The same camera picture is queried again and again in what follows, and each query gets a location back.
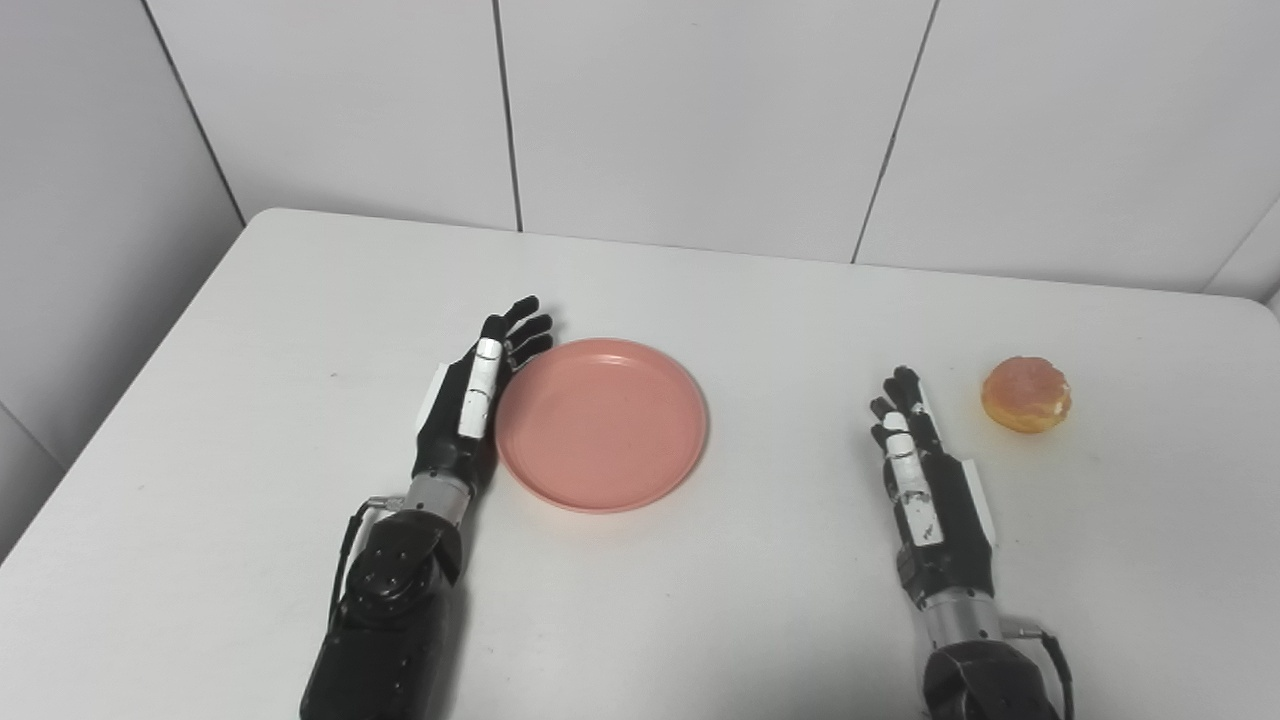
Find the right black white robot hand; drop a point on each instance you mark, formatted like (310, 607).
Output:
(930, 500)

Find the pink round plate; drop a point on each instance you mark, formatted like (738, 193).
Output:
(601, 425)

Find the glazed cream puff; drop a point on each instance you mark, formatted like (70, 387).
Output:
(1026, 394)

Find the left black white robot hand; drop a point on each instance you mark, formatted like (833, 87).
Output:
(475, 400)

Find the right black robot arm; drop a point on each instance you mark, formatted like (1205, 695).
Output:
(975, 665)

